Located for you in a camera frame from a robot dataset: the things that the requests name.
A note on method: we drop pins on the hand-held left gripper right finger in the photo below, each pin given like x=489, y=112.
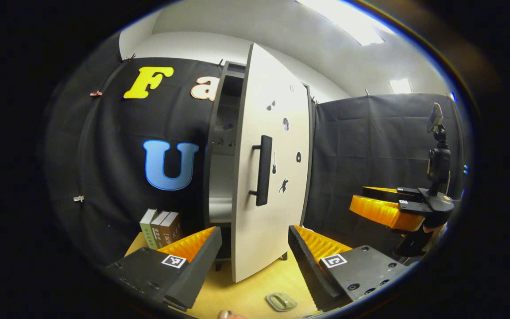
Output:
x=312, y=279

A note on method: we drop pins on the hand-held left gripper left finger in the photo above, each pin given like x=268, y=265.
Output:
x=197, y=270

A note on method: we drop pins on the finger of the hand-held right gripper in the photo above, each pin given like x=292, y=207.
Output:
x=379, y=194
x=410, y=207

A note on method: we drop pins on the dark grey cabinet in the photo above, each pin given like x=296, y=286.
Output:
x=220, y=186

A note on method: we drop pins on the black backdrop cloth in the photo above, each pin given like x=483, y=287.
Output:
x=117, y=168

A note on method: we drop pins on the white clothes peg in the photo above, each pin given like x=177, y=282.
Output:
x=78, y=199

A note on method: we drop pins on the pink clothes peg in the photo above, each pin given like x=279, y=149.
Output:
x=96, y=93

